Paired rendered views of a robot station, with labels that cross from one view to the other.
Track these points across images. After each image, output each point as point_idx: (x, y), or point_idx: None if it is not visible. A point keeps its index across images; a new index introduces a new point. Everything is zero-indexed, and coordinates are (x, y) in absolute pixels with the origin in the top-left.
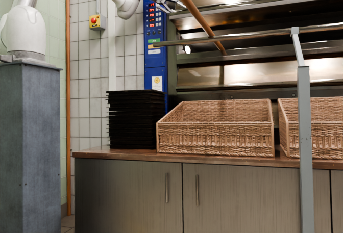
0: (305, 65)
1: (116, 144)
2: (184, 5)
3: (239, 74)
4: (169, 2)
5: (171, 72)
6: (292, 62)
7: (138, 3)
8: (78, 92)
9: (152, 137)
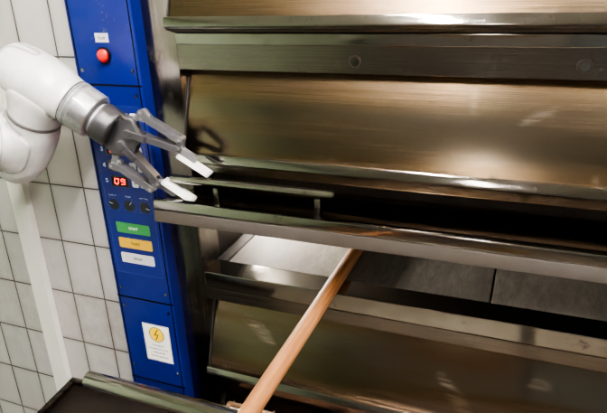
0: (589, 392)
1: None
2: (211, 134)
3: (386, 370)
4: (165, 109)
5: (194, 315)
6: (548, 372)
7: (57, 136)
8: None
9: None
